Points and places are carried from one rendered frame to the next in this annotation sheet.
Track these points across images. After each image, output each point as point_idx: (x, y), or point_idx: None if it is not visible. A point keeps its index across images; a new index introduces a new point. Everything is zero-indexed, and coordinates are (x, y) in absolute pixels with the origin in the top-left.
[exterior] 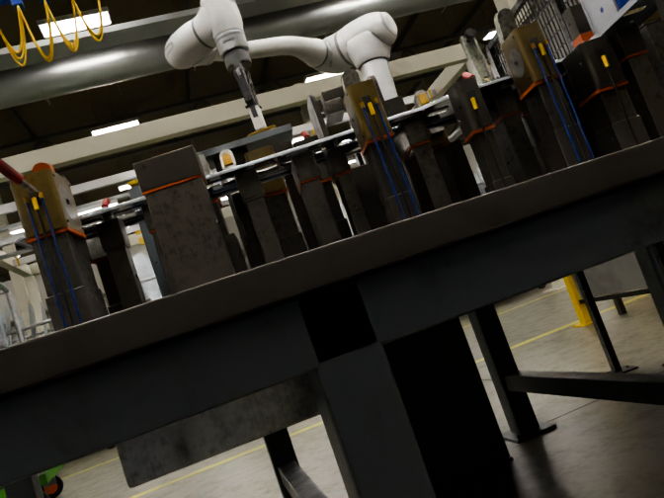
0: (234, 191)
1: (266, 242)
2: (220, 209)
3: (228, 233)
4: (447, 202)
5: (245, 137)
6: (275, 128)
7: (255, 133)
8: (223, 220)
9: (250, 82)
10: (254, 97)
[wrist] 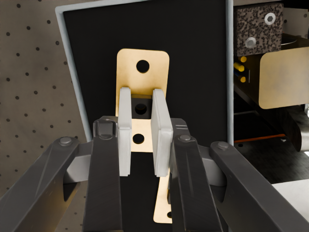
0: (301, 108)
1: None
2: (248, 137)
3: (237, 122)
4: None
5: (233, 132)
6: (232, 43)
7: (150, 125)
8: (258, 126)
9: (201, 231)
10: (119, 175)
